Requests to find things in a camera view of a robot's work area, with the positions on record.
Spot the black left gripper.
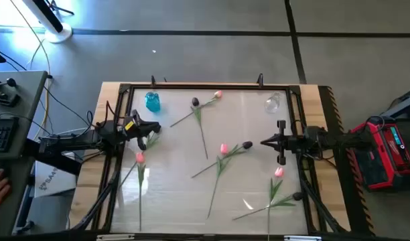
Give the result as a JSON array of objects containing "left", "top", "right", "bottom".
[{"left": 123, "top": 108, "right": 162, "bottom": 151}]

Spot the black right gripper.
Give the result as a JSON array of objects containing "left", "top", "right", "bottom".
[{"left": 260, "top": 120, "right": 305, "bottom": 165}]

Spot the black artificial tulip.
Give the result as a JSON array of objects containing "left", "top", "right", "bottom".
[
  {"left": 190, "top": 96, "right": 209, "bottom": 160},
  {"left": 190, "top": 141, "right": 254, "bottom": 179},
  {"left": 119, "top": 132, "right": 161, "bottom": 188}
]

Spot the blue glass vase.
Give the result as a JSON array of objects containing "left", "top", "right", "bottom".
[{"left": 144, "top": 91, "right": 161, "bottom": 113}]

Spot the clear glass vase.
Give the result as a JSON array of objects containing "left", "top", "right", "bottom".
[{"left": 264, "top": 92, "right": 282, "bottom": 114}]

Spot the black desk support beam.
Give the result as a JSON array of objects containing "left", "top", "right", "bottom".
[{"left": 23, "top": 139, "right": 84, "bottom": 177}]

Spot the black yellow hazard strip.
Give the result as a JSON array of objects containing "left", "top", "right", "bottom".
[{"left": 318, "top": 86, "right": 377, "bottom": 237}]

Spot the red black power station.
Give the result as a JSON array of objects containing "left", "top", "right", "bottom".
[{"left": 347, "top": 115, "right": 410, "bottom": 192}]

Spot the white printed box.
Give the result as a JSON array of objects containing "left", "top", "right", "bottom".
[{"left": 33, "top": 160, "right": 77, "bottom": 198}]

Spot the grey desk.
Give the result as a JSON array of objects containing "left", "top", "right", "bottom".
[{"left": 0, "top": 70, "right": 49, "bottom": 237}]

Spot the white tower fan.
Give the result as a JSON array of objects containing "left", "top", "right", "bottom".
[{"left": 22, "top": 0, "right": 74, "bottom": 44}]

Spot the dark grey cart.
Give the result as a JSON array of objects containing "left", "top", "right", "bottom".
[{"left": 381, "top": 85, "right": 410, "bottom": 121}]

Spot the black keyboard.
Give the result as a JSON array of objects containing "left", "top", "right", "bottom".
[{"left": 0, "top": 116, "right": 20, "bottom": 153}]

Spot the black aluminium table frame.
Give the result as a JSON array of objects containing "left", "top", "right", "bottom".
[{"left": 70, "top": 82, "right": 348, "bottom": 235}]

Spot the black floor cable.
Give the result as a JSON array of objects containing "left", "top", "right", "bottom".
[{"left": 40, "top": 85, "right": 95, "bottom": 135}]

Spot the silver metal bracket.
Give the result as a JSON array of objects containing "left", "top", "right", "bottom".
[
  {"left": 96, "top": 234, "right": 135, "bottom": 241},
  {"left": 284, "top": 235, "right": 322, "bottom": 241}
]

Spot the yellow floor cable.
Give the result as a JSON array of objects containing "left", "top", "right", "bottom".
[{"left": 9, "top": 0, "right": 52, "bottom": 141}]

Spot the black desk mount clamp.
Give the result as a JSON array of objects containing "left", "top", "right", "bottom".
[{"left": 0, "top": 92, "right": 21, "bottom": 108}]

